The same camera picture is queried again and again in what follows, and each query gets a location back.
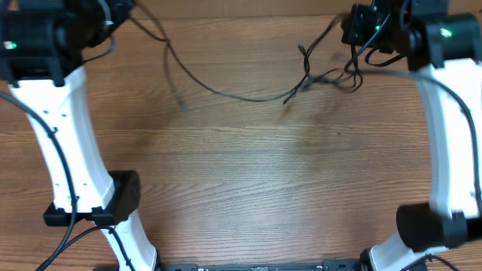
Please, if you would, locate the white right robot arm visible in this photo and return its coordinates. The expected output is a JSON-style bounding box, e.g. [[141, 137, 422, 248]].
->
[[342, 1, 481, 270]]

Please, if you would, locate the thin black USB cable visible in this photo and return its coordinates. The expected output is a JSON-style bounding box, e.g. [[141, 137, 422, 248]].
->
[[127, 0, 340, 113]]

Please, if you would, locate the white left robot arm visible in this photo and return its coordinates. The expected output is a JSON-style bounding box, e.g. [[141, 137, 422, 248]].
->
[[1, 0, 161, 270]]

